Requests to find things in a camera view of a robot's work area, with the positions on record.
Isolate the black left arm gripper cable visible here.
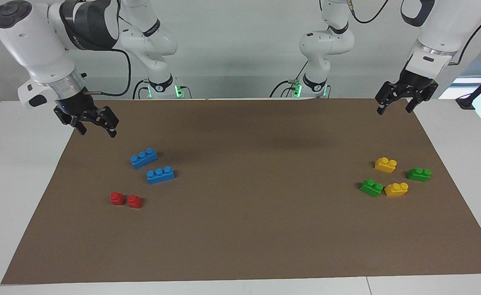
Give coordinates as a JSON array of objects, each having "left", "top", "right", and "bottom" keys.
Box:
[{"left": 347, "top": 0, "right": 481, "bottom": 66}]

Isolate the blue three-stud toy brick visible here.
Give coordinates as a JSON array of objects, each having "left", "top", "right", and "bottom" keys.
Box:
[
  {"left": 146, "top": 166, "right": 175, "bottom": 185},
  {"left": 130, "top": 147, "right": 159, "bottom": 170}
]

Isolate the green two-stud toy brick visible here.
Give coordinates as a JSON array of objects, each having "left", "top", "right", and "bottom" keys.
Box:
[
  {"left": 406, "top": 167, "right": 432, "bottom": 182},
  {"left": 360, "top": 179, "right": 384, "bottom": 197}
]

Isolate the brown table mat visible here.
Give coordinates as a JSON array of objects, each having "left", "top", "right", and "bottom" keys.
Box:
[{"left": 1, "top": 98, "right": 481, "bottom": 285}]

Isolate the black arm base cable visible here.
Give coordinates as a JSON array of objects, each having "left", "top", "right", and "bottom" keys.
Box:
[
  {"left": 132, "top": 79, "right": 150, "bottom": 100},
  {"left": 270, "top": 79, "right": 299, "bottom": 99}
]

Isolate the black right arm base cable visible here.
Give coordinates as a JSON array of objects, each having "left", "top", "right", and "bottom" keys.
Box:
[{"left": 132, "top": 79, "right": 150, "bottom": 100}]

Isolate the black left arm base cable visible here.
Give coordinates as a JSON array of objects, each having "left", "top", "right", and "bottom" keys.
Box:
[{"left": 270, "top": 79, "right": 299, "bottom": 99}]

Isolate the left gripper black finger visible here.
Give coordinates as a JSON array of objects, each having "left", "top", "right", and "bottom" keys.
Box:
[
  {"left": 374, "top": 81, "right": 406, "bottom": 116},
  {"left": 405, "top": 83, "right": 439, "bottom": 114}
]

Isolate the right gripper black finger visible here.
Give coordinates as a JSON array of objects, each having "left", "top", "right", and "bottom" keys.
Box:
[
  {"left": 61, "top": 116, "right": 88, "bottom": 136},
  {"left": 95, "top": 106, "right": 120, "bottom": 138}
]

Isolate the yellow two-stud toy brick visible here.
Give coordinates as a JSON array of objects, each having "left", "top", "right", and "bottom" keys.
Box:
[
  {"left": 374, "top": 157, "right": 398, "bottom": 174},
  {"left": 384, "top": 182, "right": 409, "bottom": 197}
]

